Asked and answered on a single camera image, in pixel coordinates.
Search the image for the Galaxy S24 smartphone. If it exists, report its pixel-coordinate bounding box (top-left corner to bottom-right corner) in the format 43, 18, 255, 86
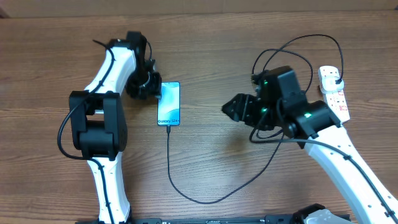
157, 82, 180, 126

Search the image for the black charger cable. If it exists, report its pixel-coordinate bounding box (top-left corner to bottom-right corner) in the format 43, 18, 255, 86
165, 34, 345, 205

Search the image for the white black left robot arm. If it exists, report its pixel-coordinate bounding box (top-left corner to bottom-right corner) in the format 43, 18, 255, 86
57, 31, 162, 223

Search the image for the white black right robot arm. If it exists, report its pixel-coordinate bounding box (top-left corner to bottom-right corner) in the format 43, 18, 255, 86
221, 66, 397, 223

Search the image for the white charger plug adapter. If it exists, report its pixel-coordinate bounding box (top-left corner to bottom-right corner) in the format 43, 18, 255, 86
320, 77, 345, 94

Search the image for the white power strip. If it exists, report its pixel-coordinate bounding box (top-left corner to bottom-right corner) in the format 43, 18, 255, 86
318, 65, 350, 123

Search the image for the brown cardboard backdrop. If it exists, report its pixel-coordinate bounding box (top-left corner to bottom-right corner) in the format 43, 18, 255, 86
1, 0, 397, 18

